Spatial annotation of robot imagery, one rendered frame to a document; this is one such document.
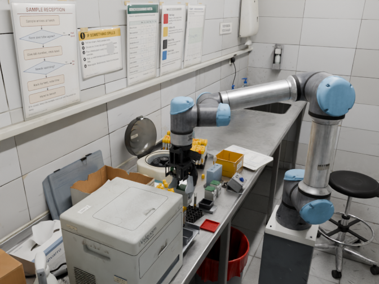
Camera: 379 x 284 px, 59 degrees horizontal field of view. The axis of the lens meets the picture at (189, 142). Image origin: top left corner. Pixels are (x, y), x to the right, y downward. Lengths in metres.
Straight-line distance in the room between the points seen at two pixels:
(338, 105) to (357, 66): 2.54
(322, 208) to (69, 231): 0.85
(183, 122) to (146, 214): 0.31
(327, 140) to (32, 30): 1.09
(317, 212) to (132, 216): 0.66
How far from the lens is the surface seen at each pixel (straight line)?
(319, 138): 1.21
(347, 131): 3.83
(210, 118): 1.07
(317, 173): 1.26
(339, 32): 3.66
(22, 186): 1.46
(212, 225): 1.49
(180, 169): 1.11
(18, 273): 1.14
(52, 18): 1.43
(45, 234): 1.41
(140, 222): 1.00
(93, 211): 1.07
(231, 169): 1.84
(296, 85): 1.25
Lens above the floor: 1.75
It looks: 22 degrees down
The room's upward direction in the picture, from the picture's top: 1 degrees clockwise
